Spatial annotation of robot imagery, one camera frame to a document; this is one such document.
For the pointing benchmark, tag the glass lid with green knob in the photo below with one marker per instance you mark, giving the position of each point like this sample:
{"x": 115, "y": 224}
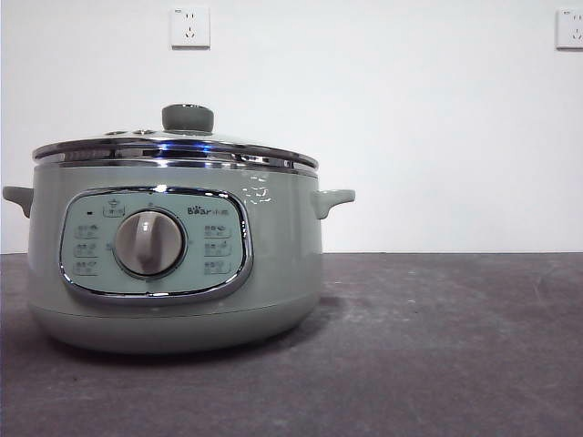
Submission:
{"x": 187, "y": 117}

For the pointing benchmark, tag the pale green electric cooking pot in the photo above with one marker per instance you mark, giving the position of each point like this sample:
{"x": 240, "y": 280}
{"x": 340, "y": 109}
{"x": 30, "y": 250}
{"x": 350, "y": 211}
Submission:
{"x": 282, "y": 255}

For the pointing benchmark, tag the white wall socket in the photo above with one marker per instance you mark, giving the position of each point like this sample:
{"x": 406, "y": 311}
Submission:
{"x": 190, "y": 27}
{"x": 570, "y": 28}

